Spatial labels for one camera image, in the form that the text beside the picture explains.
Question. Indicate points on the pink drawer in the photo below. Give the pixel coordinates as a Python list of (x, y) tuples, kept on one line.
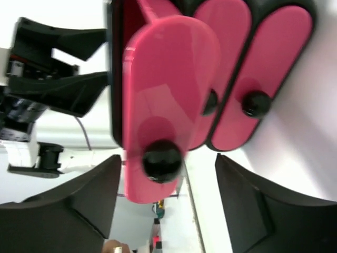
[(231, 22), (168, 68), (277, 41)]

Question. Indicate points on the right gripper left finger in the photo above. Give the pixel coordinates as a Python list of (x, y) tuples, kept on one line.
[(73, 217)]

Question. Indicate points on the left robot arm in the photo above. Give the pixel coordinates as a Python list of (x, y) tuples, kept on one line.
[(26, 155)]

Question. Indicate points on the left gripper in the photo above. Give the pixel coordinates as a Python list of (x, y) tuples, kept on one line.
[(33, 74)]

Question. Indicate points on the pink top drawer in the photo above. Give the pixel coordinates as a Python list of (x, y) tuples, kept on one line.
[(168, 68)]

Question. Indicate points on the pink bottom drawer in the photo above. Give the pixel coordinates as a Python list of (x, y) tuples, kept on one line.
[(277, 41)]

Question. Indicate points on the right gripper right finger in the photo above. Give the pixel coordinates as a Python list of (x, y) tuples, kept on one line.
[(263, 216)]

